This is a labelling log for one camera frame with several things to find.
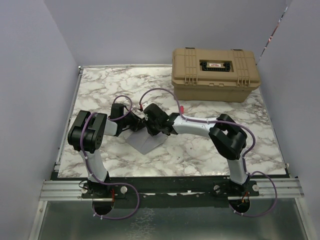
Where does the grey envelope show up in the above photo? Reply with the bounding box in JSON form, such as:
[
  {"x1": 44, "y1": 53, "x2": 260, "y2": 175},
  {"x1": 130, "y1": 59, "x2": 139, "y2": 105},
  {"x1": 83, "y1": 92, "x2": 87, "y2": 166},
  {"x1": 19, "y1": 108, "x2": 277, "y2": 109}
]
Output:
[{"x1": 126, "y1": 128, "x2": 168, "y2": 155}]

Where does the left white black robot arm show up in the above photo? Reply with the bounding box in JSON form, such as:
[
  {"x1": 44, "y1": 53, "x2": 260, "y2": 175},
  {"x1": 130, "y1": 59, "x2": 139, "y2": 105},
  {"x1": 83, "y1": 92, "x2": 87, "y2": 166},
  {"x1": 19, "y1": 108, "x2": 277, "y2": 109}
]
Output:
[{"x1": 67, "y1": 103, "x2": 144, "y2": 198}]

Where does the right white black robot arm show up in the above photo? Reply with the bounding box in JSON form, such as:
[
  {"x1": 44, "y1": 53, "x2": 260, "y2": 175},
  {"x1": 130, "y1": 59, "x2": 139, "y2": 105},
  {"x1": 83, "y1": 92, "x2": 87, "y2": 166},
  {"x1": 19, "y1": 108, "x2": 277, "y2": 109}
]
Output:
[{"x1": 143, "y1": 103, "x2": 249, "y2": 196}]

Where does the tan plastic tool case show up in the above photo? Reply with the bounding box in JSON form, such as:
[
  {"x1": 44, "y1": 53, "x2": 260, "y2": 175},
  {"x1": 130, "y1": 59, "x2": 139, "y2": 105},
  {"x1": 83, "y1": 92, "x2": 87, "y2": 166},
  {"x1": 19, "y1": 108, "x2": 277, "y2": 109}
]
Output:
[{"x1": 171, "y1": 47, "x2": 261, "y2": 103}]

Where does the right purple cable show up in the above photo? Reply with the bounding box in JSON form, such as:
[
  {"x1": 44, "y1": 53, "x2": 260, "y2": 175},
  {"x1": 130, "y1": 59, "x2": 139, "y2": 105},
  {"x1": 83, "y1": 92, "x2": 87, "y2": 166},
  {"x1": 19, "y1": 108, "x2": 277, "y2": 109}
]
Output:
[{"x1": 138, "y1": 87, "x2": 279, "y2": 219}]

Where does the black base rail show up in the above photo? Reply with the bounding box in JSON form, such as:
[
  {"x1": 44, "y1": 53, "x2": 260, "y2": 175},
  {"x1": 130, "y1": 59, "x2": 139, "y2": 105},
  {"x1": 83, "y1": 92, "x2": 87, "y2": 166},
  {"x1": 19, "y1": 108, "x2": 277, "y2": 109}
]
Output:
[{"x1": 40, "y1": 175, "x2": 304, "y2": 209}]

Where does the aluminium extrusion frame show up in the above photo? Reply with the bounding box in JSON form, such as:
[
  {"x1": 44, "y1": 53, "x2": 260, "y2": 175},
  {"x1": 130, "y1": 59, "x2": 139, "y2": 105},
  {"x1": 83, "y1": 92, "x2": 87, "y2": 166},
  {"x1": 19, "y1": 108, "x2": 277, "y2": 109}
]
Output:
[{"x1": 40, "y1": 64, "x2": 303, "y2": 201}]

